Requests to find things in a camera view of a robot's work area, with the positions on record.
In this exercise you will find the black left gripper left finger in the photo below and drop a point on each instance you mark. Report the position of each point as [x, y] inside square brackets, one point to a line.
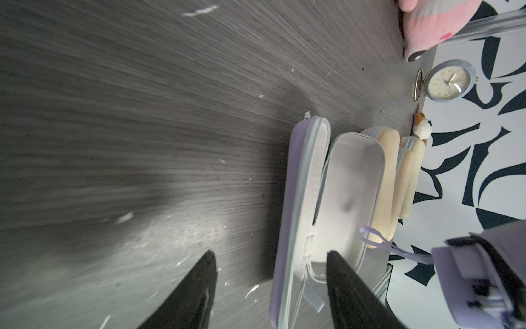
[190, 304]

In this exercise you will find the brown white plush toy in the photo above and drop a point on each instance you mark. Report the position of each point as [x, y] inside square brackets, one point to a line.
[422, 127]

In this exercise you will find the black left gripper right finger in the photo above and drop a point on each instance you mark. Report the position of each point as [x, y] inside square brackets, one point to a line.
[352, 303]

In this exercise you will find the blue alarm clock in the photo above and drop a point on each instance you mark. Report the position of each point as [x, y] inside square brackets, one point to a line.
[445, 82]

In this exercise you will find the pink plush toy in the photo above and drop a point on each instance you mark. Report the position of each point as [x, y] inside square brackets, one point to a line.
[427, 23]

